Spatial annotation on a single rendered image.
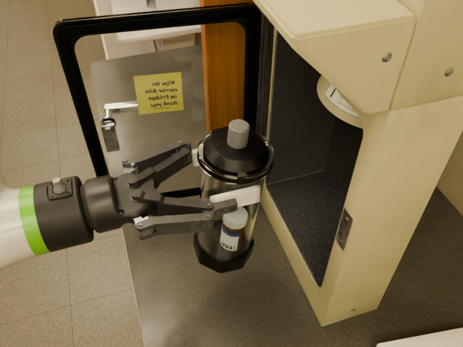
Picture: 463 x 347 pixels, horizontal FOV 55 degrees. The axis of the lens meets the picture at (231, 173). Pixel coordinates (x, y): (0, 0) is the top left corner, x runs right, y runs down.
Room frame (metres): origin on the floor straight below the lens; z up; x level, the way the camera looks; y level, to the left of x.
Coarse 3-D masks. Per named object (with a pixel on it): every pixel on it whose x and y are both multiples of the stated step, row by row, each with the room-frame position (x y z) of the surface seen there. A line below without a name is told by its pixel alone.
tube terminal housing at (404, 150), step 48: (432, 0) 0.36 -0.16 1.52; (432, 48) 0.36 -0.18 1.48; (432, 96) 0.37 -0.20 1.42; (384, 144) 0.36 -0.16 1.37; (432, 144) 0.38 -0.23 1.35; (384, 192) 0.36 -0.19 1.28; (432, 192) 0.39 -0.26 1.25; (288, 240) 0.50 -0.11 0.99; (384, 240) 0.37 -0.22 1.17; (336, 288) 0.36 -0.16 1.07; (384, 288) 0.39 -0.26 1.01
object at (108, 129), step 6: (102, 126) 0.57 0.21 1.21; (108, 126) 0.57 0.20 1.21; (114, 126) 0.58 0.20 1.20; (102, 132) 0.57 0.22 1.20; (108, 132) 0.57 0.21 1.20; (114, 132) 0.58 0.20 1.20; (108, 138) 0.57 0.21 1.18; (114, 138) 0.58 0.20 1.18; (108, 144) 0.57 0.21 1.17; (114, 144) 0.58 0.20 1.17; (108, 150) 0.57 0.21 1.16; (114, 150) 0.57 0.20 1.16
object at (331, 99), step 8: (320, 80) 0.54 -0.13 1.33; (320, 88) 0.52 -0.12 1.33; (328, 88) 0.50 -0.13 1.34; (320, 96) 0.50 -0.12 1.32; (328, 96) 0.49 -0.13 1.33; (336, 96) 0.48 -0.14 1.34; (328, 104) 0.48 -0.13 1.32; (336, 104) 0.47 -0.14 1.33; (344, 104) 0.47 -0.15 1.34; (336, 112) 0.47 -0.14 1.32; (344, 112) 0.46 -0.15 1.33; (352, 112) 0.45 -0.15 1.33; (344, 120) 0.45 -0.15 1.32; (352, 120) 0.45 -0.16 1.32; (360, 120) 0.45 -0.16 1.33
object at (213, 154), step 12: (240, 120) 0.47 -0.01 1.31; (216, 132) 0.47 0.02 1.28; (228, 132) 0.45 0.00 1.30; (240, 132) 0.44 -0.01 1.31; (252, 132) 0.48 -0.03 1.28; (204, 144) 0.46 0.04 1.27; (216, 144) 0.45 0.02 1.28; (228, 144) 0.45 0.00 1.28; (240, 144) 0.44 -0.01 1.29; (252, 144) 0.45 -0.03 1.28; (264, 144) 0.46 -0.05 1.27; (216, 156) 0.43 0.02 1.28; (228, 156) 0.42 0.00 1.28; (240, 156) 0.43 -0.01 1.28; (252, 156) 0.43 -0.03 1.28; (264, 156) 0.44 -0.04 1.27; (228, 168) 0.41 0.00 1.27; (240, 168) 0.41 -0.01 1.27; (252, 168) 0.42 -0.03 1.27
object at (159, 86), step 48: (96, 48) 0.59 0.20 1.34; (144, 48) 0.61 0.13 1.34; (192, 48) 0.62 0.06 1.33; (240, 48) 0.63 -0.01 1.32; (96, 96) 0.59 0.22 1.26; (144, 96) 0.60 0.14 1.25; (192, 96) 0.62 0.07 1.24; (240, 96) 0.63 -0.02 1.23; (144, 144) 0.60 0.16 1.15; (192, 144) 0.62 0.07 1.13
